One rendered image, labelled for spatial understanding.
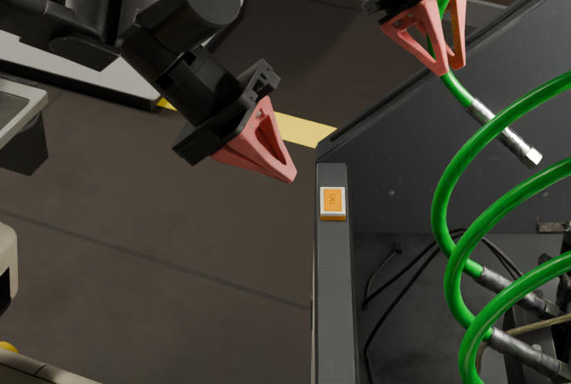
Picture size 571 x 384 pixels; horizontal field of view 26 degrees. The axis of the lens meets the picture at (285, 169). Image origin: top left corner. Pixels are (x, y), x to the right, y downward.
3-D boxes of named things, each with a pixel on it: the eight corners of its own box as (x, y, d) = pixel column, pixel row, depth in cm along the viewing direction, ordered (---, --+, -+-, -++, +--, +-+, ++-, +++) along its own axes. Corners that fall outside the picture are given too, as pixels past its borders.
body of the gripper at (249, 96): (255, 111, 106) (194, 51, 104) (183, 164, 112) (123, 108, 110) (279, 70, 110) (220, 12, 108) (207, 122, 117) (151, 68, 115)
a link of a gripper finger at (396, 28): (494, 51, 127) (455, -32, 128) (454, 65, 122) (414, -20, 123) (448, 76, 132) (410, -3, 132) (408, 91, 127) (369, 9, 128)
